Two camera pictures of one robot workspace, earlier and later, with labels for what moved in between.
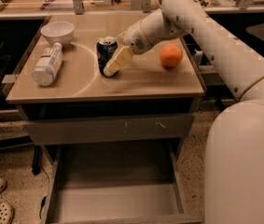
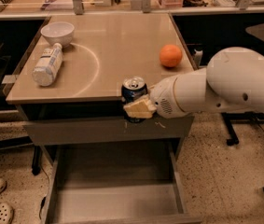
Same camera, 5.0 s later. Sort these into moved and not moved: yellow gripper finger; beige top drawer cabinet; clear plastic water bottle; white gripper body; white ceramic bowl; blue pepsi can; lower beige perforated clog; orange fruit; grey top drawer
Moved: white gripper body; blue pepsi can; yellow gripper finger
Not moved: beige top drawer cabinet; clear plastic water bottle; grey top drawer; lower beige perforated clog; orange fruit; white ceramic bowl
